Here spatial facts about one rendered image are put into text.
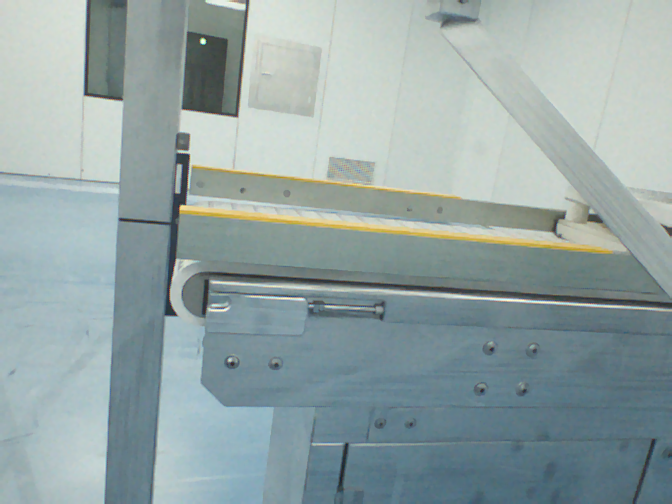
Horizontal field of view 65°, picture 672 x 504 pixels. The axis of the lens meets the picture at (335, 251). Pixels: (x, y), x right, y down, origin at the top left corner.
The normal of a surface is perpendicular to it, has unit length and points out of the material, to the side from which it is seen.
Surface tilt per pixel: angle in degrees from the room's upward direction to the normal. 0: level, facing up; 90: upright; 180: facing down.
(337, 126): 90
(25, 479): 0
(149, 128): 90
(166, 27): 90
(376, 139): 90
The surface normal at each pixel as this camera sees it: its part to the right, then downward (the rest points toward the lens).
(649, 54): -0.93, -0.05
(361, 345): 0.23, 0.26
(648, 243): -0.33, 0.12
